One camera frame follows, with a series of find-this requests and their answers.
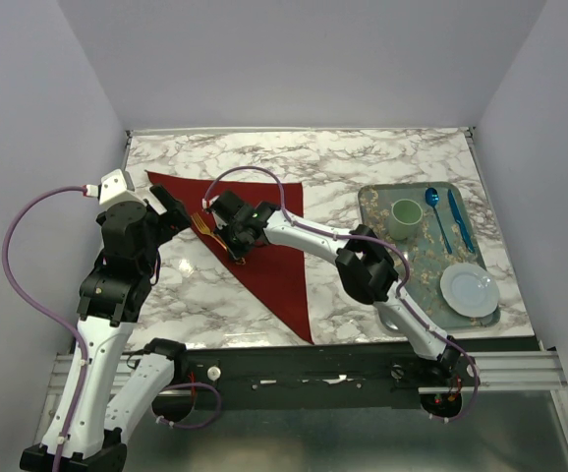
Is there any gold fork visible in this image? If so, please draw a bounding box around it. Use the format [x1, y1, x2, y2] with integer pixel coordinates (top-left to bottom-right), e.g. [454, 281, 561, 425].
[191, 212, 246, 266]

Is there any dark red cloth napkin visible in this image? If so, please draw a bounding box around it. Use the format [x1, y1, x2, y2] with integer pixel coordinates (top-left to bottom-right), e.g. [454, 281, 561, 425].
[145, 170, 314, 344]

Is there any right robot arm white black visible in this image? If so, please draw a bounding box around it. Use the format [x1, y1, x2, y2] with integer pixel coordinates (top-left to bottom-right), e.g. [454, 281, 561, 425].
[202, 191, 480, 385]

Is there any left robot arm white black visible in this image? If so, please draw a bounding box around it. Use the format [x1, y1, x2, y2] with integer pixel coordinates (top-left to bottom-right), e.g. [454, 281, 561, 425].
[20, 184, 191, 471]

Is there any light green cup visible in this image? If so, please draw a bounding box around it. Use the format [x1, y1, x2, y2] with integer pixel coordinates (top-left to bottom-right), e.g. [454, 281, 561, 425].
[388, 199, 423, 241]

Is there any blue metallic spoon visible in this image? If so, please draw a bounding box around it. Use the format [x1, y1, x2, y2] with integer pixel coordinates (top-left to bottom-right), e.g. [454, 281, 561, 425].
[425, 187, 452, 255]

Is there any floral teal serving tray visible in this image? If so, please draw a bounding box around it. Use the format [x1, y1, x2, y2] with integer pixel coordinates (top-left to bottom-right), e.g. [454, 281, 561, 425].
[358, 182, 500, 331]

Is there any blue metallic knife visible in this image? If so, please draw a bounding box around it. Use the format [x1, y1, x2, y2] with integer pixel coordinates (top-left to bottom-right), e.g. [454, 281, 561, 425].
[447, 189, 476, 254]

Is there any pale blue small plate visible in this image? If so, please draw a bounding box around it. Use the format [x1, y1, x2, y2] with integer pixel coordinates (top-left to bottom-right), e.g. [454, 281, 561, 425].
[439, 263, 500, 319]

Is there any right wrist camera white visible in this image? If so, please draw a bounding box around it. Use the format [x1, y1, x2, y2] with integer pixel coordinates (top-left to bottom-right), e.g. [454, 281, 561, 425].
[201, 198, 215, 213]

